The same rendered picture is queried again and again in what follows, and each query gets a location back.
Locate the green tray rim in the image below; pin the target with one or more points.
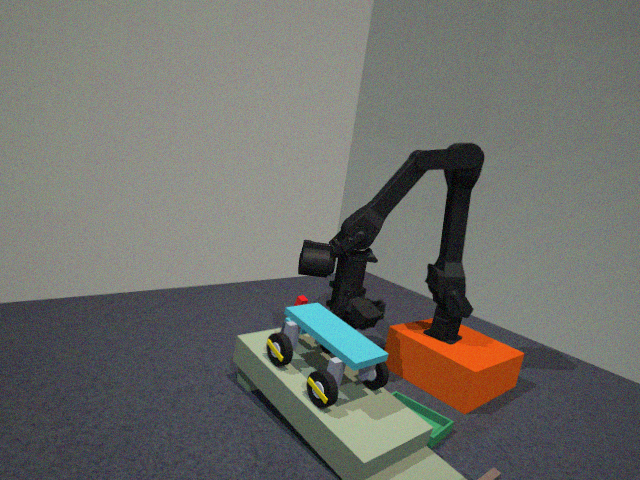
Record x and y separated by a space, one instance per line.
429 413

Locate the green tray floor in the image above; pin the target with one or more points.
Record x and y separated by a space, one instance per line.
436 426

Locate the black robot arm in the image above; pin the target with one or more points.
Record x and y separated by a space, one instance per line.
462 163

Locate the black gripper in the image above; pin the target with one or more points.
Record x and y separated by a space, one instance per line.
340 290

